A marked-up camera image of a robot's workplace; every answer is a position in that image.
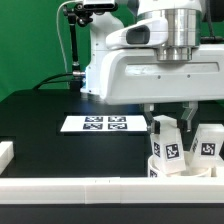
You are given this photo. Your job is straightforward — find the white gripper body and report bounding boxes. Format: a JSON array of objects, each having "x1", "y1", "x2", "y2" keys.
[{"x1": 100, "y1": 44, "x2": 224, "y2": 104}]

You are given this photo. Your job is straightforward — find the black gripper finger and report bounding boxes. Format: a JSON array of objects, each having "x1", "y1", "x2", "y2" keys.
[
  {"x1": 177, "y1": 101, "x2": 198, "y2": 132},
  {"x1": 143, "y1": 104, "x2": 160, "y2": 134}
]

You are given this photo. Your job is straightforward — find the white round stool seat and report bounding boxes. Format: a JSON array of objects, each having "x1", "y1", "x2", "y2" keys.
[{"x1": 147, "y1": 151, "x2": 212, "y2": 178}]

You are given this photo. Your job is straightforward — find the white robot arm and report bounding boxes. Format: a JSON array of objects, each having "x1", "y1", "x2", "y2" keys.
[{"x1": 82, "y1": 0, "x2": 224, "y2": 133}]

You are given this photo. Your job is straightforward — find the white tag sheet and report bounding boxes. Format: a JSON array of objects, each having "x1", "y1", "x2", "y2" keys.
[{"x1": 61, "y1": 115, "x2": 147, "y2": 132}]

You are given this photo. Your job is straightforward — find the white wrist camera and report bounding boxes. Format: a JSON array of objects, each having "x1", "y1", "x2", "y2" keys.
[{"x1": 106, "y1": 17, "x2": 168, "y2": 50}]

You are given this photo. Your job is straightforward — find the white right fence wall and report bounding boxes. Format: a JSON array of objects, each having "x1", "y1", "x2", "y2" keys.
[{"x1": 212, "y1": 158, "x2": 224, "y2": 178}]

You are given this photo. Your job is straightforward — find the white fence wall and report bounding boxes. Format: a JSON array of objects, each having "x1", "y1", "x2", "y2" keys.
[
  {"x1": 212, "y1": 158, "x2": 224, "y2": 178},
  {"x1": 0, "y1": 177, "x2": 224, "y2": 204},
  {"x1": 0, "y1": 141, "x2": 14, "y2": 175}
]

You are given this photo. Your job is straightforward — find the white front fence wall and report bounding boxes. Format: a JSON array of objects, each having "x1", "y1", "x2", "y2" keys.
[{"x1": 0, "y1": 177, "x2": 224, "y2": 204}]

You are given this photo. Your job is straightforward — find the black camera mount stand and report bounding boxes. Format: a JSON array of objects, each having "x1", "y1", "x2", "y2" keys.
[{"x1": 63, "y1": 3, "x2": 93, "y2": 92}]

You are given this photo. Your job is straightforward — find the white overhead camera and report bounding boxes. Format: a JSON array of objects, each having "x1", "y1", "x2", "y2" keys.
[{"x1": 83, "y1": 0, "x2": 116, "y2": 10}]

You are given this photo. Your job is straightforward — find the black cables on table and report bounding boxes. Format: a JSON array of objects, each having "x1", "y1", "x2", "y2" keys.
[{"x1": 32, "y1": 72, "x2": 76, "y2": 90}]

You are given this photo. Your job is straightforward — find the white cable on stand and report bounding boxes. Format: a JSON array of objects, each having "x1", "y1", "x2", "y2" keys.
[{"x1": 55, "y1": 0, "x2": 77, "y2": 64}]

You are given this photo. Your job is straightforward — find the white left fence wall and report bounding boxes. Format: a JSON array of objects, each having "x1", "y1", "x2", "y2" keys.
[{"x1": 0, "y1": 141, "x2": 14, "y2": 175}]

